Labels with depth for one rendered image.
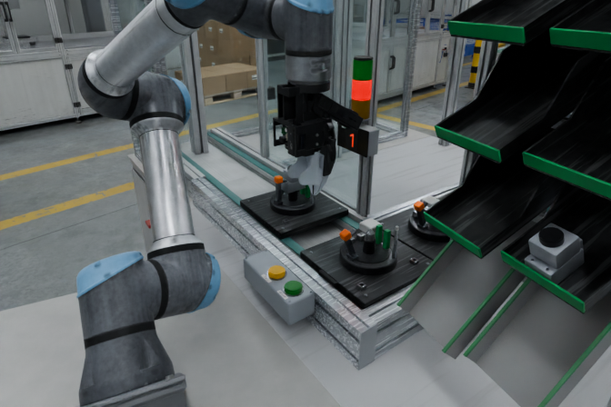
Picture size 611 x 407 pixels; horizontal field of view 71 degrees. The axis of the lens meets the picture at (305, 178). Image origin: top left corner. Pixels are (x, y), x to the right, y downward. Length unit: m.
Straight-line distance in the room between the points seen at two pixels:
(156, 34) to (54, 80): 5.35
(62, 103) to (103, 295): 5.40
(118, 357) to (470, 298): 0.61
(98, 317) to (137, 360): 0.10
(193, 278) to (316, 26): 0.53
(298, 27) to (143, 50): 0.27
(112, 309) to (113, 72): 0.42
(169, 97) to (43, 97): 5.11
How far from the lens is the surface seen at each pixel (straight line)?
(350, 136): 1.15
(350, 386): 0.93
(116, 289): 0.82
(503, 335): 0.84
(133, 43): 0.80
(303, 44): 0.68
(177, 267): 0.88
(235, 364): 0.98
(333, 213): 1.26
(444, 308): 0.87
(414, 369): 0.98
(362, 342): 0.91
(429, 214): 0.78
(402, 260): 1.08
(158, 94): 1.00
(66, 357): 1.10
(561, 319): 0.82
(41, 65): 6.03
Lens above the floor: 1.57
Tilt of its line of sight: 24 degrees down
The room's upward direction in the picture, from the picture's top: straight up
